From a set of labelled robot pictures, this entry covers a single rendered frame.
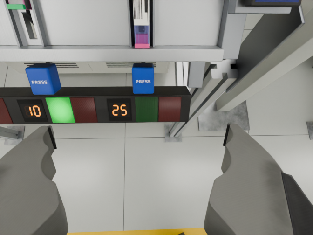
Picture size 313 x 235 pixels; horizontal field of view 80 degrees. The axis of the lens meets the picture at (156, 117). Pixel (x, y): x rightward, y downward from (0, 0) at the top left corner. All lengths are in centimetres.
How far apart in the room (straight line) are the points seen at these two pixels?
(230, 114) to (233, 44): 79
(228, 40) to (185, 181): 76
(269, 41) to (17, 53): 26
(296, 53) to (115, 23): 45
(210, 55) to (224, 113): 80
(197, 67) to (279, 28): 9
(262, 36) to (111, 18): 17
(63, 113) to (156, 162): 67
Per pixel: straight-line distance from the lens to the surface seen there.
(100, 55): 20
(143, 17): 19
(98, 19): 22
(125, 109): 25
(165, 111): 25
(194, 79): 26
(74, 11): 22
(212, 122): 96
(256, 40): 28
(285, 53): 58
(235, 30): 22
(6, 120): 31
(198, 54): 20
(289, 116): 116
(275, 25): 25
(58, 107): 27
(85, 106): 26
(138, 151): 90
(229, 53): 22
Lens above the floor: 89
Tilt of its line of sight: 76 degrees down
